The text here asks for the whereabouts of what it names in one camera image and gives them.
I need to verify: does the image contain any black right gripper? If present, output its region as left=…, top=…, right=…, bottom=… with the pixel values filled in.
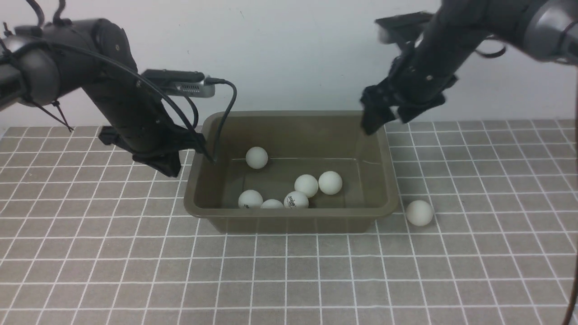
left=361, top=54, right=459, bottom=136

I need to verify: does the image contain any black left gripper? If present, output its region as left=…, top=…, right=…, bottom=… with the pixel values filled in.
left=98, top=124, right=206, bottom=178

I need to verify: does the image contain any olive plastic bin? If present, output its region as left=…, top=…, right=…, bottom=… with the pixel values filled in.
left=183, top=111, right=400, bottom=234

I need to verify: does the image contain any white table-tennis ball with logo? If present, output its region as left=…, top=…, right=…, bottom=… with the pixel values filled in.
left=283, top=191, right=309, bottom=209
left=238, top=190, right=264, bottom=209
left=294, top=174, right=319, bottom=198

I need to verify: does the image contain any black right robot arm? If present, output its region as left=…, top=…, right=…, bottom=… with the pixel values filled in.
left=360, top=0, right=578, bottom=135

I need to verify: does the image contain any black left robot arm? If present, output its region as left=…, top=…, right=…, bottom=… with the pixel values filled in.
left=1, top=19, right=207, bottom=177

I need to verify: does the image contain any grey checked tablecloth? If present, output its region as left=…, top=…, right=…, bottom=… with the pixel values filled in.
left=0, top=120, right=577, bottom=325

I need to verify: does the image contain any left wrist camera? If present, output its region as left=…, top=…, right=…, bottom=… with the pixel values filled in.
left=142, top=69, right=215, bottom=98

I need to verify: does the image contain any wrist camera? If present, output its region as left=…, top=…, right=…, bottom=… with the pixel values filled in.
left=374, top=12, right=434, bottom=49
left=142, top=69, right=215, bottom=98

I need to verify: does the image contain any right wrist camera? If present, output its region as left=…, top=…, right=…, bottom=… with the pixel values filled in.
left=374, top=12, right=434, bottom=49

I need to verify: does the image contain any black camera cable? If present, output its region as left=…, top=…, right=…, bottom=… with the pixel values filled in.
left=205, top=78, right=238, bottom=162

